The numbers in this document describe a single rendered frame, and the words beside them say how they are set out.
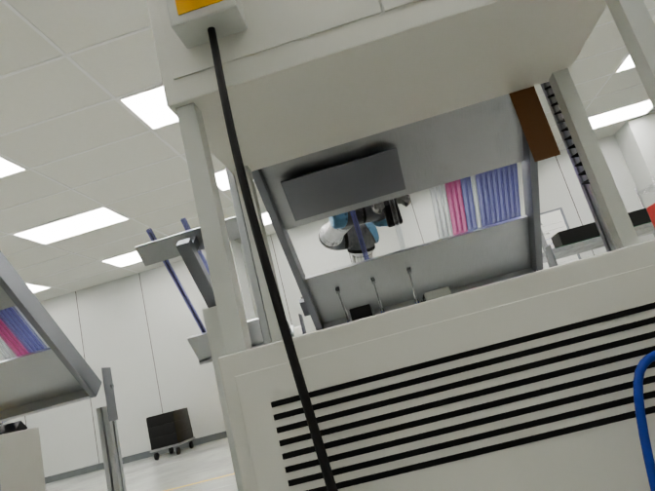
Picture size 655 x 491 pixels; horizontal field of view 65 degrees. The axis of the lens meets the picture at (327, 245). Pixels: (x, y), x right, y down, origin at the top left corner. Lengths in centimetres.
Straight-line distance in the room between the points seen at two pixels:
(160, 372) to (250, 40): 849
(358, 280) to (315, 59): 87
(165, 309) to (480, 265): 789
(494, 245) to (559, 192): 738
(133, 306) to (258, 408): 878
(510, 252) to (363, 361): 101
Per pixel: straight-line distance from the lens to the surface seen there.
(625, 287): 72
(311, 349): 68
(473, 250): 156
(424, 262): 154
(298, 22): 84
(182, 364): 899
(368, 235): 207
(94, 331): 976
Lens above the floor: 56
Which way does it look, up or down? 13 degrees up
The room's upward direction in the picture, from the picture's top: 15 degrees counter-clockwise
